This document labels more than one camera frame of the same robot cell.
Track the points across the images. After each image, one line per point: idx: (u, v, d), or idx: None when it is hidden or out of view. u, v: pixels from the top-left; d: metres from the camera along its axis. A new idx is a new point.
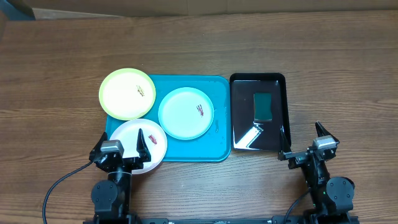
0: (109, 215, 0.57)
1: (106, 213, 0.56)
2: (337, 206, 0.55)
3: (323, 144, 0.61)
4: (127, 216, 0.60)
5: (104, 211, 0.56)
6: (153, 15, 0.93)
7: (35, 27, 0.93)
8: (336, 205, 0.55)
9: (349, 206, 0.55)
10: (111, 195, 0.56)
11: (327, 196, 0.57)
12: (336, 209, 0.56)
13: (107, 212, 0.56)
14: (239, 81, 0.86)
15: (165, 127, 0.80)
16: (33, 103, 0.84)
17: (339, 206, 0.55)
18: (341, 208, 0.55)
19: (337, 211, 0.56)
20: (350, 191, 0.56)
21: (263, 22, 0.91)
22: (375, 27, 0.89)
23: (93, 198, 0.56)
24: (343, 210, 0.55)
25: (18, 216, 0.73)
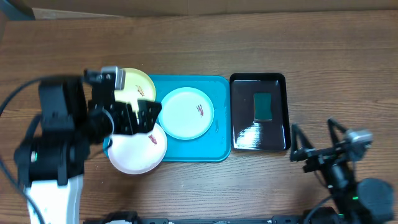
0: (58, 104, 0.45)
1: (53, 96, 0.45)
2: (375, 216, 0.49)
3: (357, 136, 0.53)
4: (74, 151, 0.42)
5: (50, 93, 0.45)
6: (153, 15, 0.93)
7: (35, 27, 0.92)
8: (372, 214, 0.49)
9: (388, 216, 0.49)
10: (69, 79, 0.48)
11: (359, 203, 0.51)
12: (373, 219, 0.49)
13: (54, 94, 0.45)
14: (239, 81, 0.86)
15: (165, 127, 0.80)
16: (33, 103, 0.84)
17: (377, 216, 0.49)
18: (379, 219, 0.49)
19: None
20: (388, 197, 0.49)
21: (263, 21, 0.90)
22: (375, 27, 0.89)
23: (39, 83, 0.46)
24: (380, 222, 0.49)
25: (18, 216, 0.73)
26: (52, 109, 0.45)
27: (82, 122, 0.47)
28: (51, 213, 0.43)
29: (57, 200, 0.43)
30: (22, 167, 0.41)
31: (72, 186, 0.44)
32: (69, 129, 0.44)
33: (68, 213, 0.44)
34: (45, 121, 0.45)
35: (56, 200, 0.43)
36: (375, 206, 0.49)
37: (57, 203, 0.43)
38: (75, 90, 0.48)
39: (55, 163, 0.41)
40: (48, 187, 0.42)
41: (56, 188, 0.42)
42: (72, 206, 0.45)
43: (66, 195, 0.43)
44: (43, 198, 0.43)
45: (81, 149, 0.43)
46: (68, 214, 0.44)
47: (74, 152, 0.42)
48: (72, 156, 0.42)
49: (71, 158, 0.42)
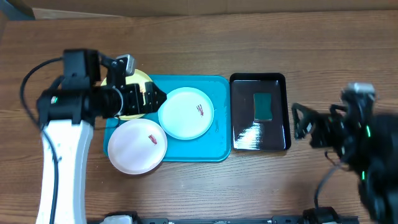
0: (78, 66, 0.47)
1: (74, 58, 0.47)
2: (396, 144, 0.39)
3: (359, 87, 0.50)
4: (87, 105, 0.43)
5: (72, 57, 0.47)
6: (153, 15, 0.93)
7: (35, 27, 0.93)
8: (390, 150, 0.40)
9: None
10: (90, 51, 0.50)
11: (377, 135, 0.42)
12: (390, 161, 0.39)
13: (76, 57, 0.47)
14: (239, 81, 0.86)
15: (165, 126, 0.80)
16: (33, 103, 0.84)
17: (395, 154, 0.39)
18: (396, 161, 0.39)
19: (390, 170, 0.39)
20: None
21: (263, 22, 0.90)
22: (375, 27, 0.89)
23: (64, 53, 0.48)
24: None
25: (18, 216, 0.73)
26: (72, 69, 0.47)
27: (99, 88, 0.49)
28: (63, 150, 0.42)
29: (70, 137, 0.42)
30: (42, 110, 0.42)
31: (85, 130, 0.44)
32: (87, 88, 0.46)
33: (78, 154, 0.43)
34: (66, 80, 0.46)
35: (69, 137, 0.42)
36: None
37: (69, 139, 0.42)
38: (94, 60, 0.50)
39: (71, 108, 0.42)
40: (64, 126, 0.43)
41: (70, 126, 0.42)
42: (81, 150, 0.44)
43: (78, 134, 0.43)
44: (59, 134, 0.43)
45: (97, 102, 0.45)
46: (78, 156, 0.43)
47: (89, 102, 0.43)
48: (87, 105, 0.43)
49: (86, 107, 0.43)
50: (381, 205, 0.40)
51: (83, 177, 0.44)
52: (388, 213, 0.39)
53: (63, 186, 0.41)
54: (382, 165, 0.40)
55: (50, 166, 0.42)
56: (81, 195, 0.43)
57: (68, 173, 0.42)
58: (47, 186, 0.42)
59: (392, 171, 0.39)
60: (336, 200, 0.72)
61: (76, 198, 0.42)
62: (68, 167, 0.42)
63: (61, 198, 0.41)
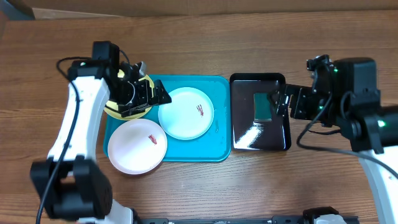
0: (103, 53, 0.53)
1: (101, 46, 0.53)
2: (356, 68, 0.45)
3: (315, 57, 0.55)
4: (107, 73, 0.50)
5: (99, 46, 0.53)
6: (153, 15, 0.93)
7: (35, 27, 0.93)
8: (355, 78, 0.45)
9: (374, 89, 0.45)
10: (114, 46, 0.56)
11: (343, 69, 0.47)
12: (356, 87, 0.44)
13: (102, 45, 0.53)
14: (239, 81, 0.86)
15: (165, 126, 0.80)
16: (32, 102, 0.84)
17: (359, 80, 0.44)
18: (361, 87, 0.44)
19: (356, 93, 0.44)
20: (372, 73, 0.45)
21: (263, 21, 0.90)
22: (375, 27, 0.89)
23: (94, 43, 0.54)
24: (364, 93, 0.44)
25: (18, 216, 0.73)
26: (97, 54, 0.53)
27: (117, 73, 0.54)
28: (86, 96, 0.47)
29: (92, 86, 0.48)
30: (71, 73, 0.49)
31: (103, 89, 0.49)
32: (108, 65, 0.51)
33: (97, 99, 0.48)
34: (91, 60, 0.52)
35: (91, 86, 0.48)
36: (359, 64, 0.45)
37: (91, 88, 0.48)
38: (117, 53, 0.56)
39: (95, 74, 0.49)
40: (87, 81, 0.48)
41: (91, 81, 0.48)
42: (99, 101, 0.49)
43: (97, 86, 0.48)
44: (83, 84, 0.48)
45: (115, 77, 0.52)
46: (96, 101, 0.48)
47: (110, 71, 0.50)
48: (108, 74, 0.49)
49: (107, 74, 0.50)
50: (358, 127, 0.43)
51: (96, 124, 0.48)
52: (365, 133, 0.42)
53: (80, 121, 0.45)
54: (351, 93, 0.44)
55: (71, 107, 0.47)
56: (93, 137, 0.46)
57: (87, 112, 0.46)
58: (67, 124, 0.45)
59: (360, 95, 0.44)
60: (336, 200, 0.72)
61: (89, 135, 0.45)
62: (86, 109, 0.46)
63: (79, 129, 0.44)
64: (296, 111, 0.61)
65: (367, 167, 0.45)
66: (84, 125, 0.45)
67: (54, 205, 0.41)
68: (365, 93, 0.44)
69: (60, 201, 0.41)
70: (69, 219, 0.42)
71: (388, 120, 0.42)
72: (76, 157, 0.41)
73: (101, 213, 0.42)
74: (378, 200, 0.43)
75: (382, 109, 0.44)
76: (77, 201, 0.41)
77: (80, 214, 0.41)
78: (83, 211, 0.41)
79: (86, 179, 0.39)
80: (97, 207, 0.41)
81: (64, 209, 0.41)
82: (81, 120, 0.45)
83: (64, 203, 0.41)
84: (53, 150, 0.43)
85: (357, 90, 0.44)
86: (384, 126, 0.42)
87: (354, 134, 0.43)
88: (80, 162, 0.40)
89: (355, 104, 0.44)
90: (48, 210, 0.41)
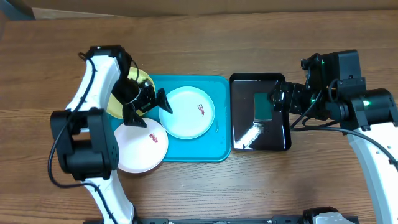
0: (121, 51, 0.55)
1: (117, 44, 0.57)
2: (341, 57, 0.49)
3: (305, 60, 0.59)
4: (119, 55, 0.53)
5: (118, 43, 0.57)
6: (153, 15, 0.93)
7: (35, 27, 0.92)
8: (340, 67, 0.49)
9: (359, 76, 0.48)
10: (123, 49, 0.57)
11: (333, 63, 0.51)
12: (342, 75, 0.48)
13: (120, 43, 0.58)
14: (239, 81, 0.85)
15: (165, 125, 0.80)
16: (33, 102, 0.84)
17: (343, 69, 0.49)
18: (346, 74, 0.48)
19: (342, 80, 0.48)
20: (356, 65, 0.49)
21: (263, 21, 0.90)
22: (375, 27, 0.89)
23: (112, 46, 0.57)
24: (349, 79, 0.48)
25: (18, 216, 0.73)
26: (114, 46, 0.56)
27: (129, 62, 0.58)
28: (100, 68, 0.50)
29: (106, 60, 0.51)
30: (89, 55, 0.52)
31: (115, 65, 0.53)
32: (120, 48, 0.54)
33: (109, 70, 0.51)
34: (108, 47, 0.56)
35: (104, 60, 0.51)
36: (342, 55, 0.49)
37: (105, 60, 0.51)
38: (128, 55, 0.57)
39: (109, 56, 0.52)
40: (102, 58, 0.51)
41: (106, 57, 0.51)
42: (111, 74, 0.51)
43: (111, 61, 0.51)
44: (98, 59, 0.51)
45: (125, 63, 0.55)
46: (111, 71, 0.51)
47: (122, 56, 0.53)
48: (120, 58, 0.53)
49: (119, 58, 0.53)
50: (346, 108, 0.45)
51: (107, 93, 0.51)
52: (352, 113, 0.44)
53: (94, 86, 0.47)
54: (338, 79, 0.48)
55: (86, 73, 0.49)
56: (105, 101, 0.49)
57: (101, 78, 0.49)
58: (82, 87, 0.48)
59: (346, 81, 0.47)
60: (336, 200, 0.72)
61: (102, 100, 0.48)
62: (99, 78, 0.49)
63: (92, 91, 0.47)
64: (292, 106, 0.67)
65: (357, 148, 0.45)
66: (97, 89, 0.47)
67: (67, 155, 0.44)
68: (351, 79, 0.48)
69: (72, 151, 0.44)
70: (78, 172, 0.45)
71: (373, 99, 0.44)
72: (90, 109, 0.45)
73: (110, 167, 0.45)
74: (370, 178, 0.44)
75: (370, 91, 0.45)
76: (88, 153, 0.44)
77: (90, 166, 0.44)
78: (94, 162, 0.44)
79: (99, 130, 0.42)
80: (107, 159, 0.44)
81: (76, 158, 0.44)
82: (96, 84, 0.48)
83: (76, 154, 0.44)
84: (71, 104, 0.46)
85: (343, 78, 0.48)
86: (369, 105, 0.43)
87: (341, 114, 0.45)
88: (94, 113, 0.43)
89: (342, 89, 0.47)
90: (62, 161, 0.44)
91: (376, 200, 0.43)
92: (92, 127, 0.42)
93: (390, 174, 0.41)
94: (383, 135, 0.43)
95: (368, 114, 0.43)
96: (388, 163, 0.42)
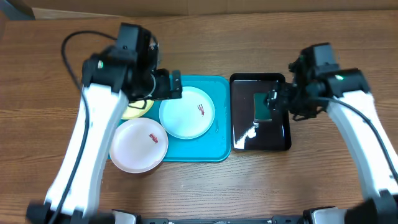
0: (130, 40, 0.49)
1: (128, 38, 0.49)
2: (316, 49, 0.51)
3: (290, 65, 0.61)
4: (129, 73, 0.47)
5: (126, 36, 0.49)
6: (153, 15, 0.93)
7: (35, 27, 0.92)
8: (316, 56, 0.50)
9: (334, 62, 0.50)
10: (131, 45, 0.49)
11: (309, 56, 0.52)
12: (318, 62, 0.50)
13: (129, 36, 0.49)
14: (239, 81, 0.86)
15: (166, 125, 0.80)
16: (33, 102, 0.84)
17: (319, 56, 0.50)
18: (323, 61, 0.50)
19: (319, 66, 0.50)
20: (330, 53, 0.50)
21: (263, 21, 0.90)
22: (375, 27, 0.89)
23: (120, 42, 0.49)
24: (326, 65, 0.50)
25: (18, 216, 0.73)
26: (123, 43, 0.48)
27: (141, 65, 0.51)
28: (96, 116, 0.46)
29: (107, 101, 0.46)
30: (88, 70, 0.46)
31: (122, 101, 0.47)
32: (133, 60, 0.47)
33: (107, 130, 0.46)
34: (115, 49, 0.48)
35: (106, 103, 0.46)
36: (317, 46, 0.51)
37: (106, 107, 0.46)
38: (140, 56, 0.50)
39: (115, 80, 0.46)
40: (102, 91, 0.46)
41: (109, 94, 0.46)
42: (112, 121, 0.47)
43: (115, 101, 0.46)
44: (94, 100, 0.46)
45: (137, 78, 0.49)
46: (109, 125, 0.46)
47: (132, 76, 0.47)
48: (129, 77, 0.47)
49: (129, 79, 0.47)
50: (323, 85, 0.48)
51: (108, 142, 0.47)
52: (328, 89, 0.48)
53: (87, 152, 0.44)
54: (316, 66, 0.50)
55: (81, 127, 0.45)
56: (98, 174, 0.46)
57: (94, 145, 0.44)
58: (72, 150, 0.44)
59: (322, 66, 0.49)
60: (336, 200, 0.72)
61: (93, 187, 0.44)
62: (96, 136, 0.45)
63: (81, 170, 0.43)
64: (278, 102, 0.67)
65: (335, 117, 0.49)
66: (90, 158, 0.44)
67: None
68: (328, 65, 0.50)
69: None
70: None
71: (345, 76, 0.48)
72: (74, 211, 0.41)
73: None
74: (351, 143, 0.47)
75: (342, 70, 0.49)
76: None
77: None
78: None
79: None
80: None
81: None
82: (88, 149, 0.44)
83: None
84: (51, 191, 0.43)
85: (320, 64, 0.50)
86: (342, 79, 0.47)
87: (319, 91, 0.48)
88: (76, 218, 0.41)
89: (319, 72, 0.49)
90: None
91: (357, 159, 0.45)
92: None
93: (365, 132, 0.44)
94: (358, 101, 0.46)
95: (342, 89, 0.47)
96: (363, 123, 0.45)
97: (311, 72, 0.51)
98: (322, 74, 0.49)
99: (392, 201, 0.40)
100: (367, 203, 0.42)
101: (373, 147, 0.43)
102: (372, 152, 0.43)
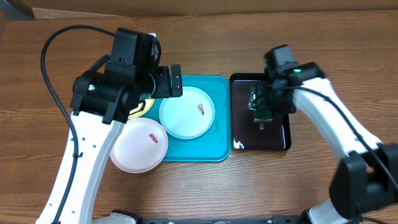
0: (127, 51, 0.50)
1: (125, 48, 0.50)
2: (275, 51, 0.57)
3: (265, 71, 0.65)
4: (124, 96, 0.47)
5: (123, 44, 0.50)
6: (153, 15, 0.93)
7: (35, 27, 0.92)
8: (276, 58, 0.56)
9: (293, 60, 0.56)
10: (127, 57, 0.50)
11: (271, 59, 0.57)
12: (278, 61, 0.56)
13: (126, 46, 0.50)
14: (239, 81, 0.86)
15: (165, 125, 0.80)
16: (33, 102, 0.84)
17: (280, 57, 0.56)
18: (283, 60, 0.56)
19: (280, 66, 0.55)
20: (288, 54, 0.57)
21: (263, 21, 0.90)
22: (375, 27, 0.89)
23: (115, 53, 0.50)
24: (285, 64, 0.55)
25: (18, 216, 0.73)
26: (119, 55, 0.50)
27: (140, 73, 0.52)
28: (85, 145, 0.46)
29: (97, 132, 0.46)
30: (78, 95, 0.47)
31: (115, 127, 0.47)
32: (130, 78, 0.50)
33: (96, 162, 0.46)
34: (113, 63, 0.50)
35: (96, 133, 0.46)
36: (276, 49, 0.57)
37: (97, 137, 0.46)
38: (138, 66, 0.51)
39: (106, 105, 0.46)
40: (93, 117, 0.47)
41: (99, 122, 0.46)
42: (104, 149, 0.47)
43: (107, 130, 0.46)
44: (84, 129, 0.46)
45: (133, 98, 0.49)
46: (99, 156, 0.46)
47: (127, 98, 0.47)
48: (124, 99, 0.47)
49: (123, 102, 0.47)
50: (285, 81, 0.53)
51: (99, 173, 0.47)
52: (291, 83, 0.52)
53: (78, 180, 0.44)
54: (277, 66, 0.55)
55: (70, 155, 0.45)
56: (88, 203, 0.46)
57: (83, 178, 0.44)
58: (60, 182, 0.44)
59: (283, 65, 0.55)
60: None
61: (83, 219, 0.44)
62: (86, 165, 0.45)
63: (70, 203, 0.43)
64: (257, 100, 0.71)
65: (305, 105, 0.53)
66: (80, 185, 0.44)
67: None
68: (287, 63, 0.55)
69: None
70: None
71: (301, 68, 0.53)
72: None
73: None
74: (321, 124, 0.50)
75: (300, 65, 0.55)
76: None
77: None
78: None
79: None
80: None
81: None
82: (78, 176, 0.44)
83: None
84: (39, 221, 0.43)
85: (280, 63, 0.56)
86: (300, 71, 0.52)
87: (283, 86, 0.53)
88: None
89: (281, 70, 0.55)
90: None
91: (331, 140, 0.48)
92: None
93: (328, 109, 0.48)
94: (319, 84, 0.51)
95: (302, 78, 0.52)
96: (324, 101, 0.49)
97: (275, 72, 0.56)
98: (283, 71, 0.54)
99: (360, 159, 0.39)
100: (338, 168, 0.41)
101: (338, 122, 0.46)
102: (339, 124, 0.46)
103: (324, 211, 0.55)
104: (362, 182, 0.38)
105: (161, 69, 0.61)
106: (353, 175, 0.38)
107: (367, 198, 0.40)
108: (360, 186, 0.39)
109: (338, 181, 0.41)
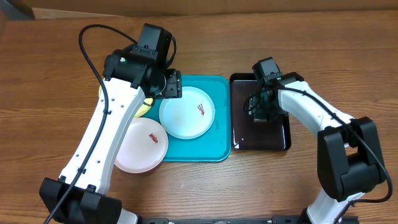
0: (152, 39, 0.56)
1: (150, 37, 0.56)
2: (260, 63, 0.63)
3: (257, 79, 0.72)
4: (148, 71, 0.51)
5: (148, 34, 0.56)
6: (153, 15, 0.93)
7: (35, 27, 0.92)
8: (263, 70, 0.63)
9: (278, 71, 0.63)
10: (153, 44, 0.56)
11: (259, 71, 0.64)
12: (265, 73, 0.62)
13: (153, 34, 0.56)
14: (239, 81, 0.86)
15: (166, 125, 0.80)
16: (33, 103, 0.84)
17: (265, 70, 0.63)
18: (269, 71, 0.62)
19: (267, 76, 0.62)
20: (272, 66, 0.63)
21: (263, 21, 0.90)
22: (375, 27, 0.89)
23: (142, 40, 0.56)
24: (271, 74, 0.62)
25: (18, 216, 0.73)
26: (145, 42, 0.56)
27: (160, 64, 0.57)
28: (114, 105, 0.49)
29: (126, 94, 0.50)
30: (111, 66, 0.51)
31: (138, 96, 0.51)
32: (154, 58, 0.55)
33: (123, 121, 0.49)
34: (138, 48, 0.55)
35: (124, 95, 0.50)
36: (262, 61, 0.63)
37: (125, 98, 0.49)
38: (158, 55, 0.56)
39: (133, 74, 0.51)
40: (121, 83, 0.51)
41: (128, 86, 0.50)
42: (129, 112, 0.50)
43: (134, 93, 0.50)
44: (114, 91, 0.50)
45: (155, 76, 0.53)
46: (125, 117, 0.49)
47: (151, 73, 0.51)
48: (148, 74, 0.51)
49: (147, 76, 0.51)
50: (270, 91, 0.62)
51: (122, 134, 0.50)
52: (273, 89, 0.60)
53: (105, 132, 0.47)
54: (264, 78, 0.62)
55: (100, 112, 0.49)
56: (111, 162, 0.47)
57: (111, 133, 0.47)
58: (88, 137, 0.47)
59: (269, 76, 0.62)
60: None
61: (105, 172, 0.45)
62: (115, 120, 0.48)
63: (96, 154, 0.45)
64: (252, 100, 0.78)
65: (287, 106, 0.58)
66: (109, 137, 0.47)
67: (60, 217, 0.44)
68: (272, 74, 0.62)
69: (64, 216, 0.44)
70: None
71: (282, 77, 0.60)
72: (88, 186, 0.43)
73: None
74: (301, 115, 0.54)
75: (283, 75, 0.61)
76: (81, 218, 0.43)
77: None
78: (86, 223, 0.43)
79: (90, 208, 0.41)
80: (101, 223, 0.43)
81: (71, 218, 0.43)
82: (106, 131, 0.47)
83: (69, 219, 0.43)
84: (66, 170, 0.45)
85: (267, 74, 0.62)
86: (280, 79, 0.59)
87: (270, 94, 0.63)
88: (88, 195, 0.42)
89: (267, 80, 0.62)
90: (56, 218, 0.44)
91: (311, 129, 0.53)
92: (84, 203, 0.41)
93: (308, 102, 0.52)
94: (300, 86, 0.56)
95: (284, 83, 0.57)
96: (303, 96, 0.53)
97: (262, 82, 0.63)
98: (268, 81, 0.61)
99: (336, 132, 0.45)
100: (318, 144, 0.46)
101: (313, 106, 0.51)
102: (316, 109, 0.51)
103: (320, 205, 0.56)
104: (340, 152, 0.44)
105: (171, 71, 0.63)
106: (330, 144, 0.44)
107: (351, 172, 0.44)
108: (340, 157, 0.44)
109: (321, 159, 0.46)
